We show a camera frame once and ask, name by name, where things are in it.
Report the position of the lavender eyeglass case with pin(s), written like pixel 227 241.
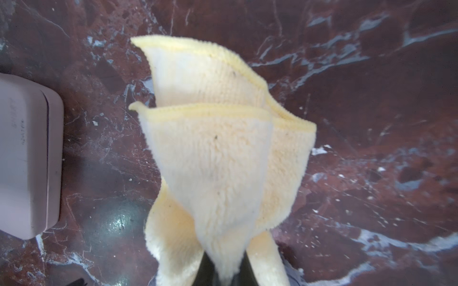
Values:
pixel 295 276

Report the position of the pink eyeglass case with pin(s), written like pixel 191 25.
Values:
pixel 32 124

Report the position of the yellow microfiber cloth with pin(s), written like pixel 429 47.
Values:
pixel 231 161

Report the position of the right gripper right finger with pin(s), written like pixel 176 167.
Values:
pixel 246 276

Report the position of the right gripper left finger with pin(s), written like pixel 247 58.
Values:
pixel 206 275

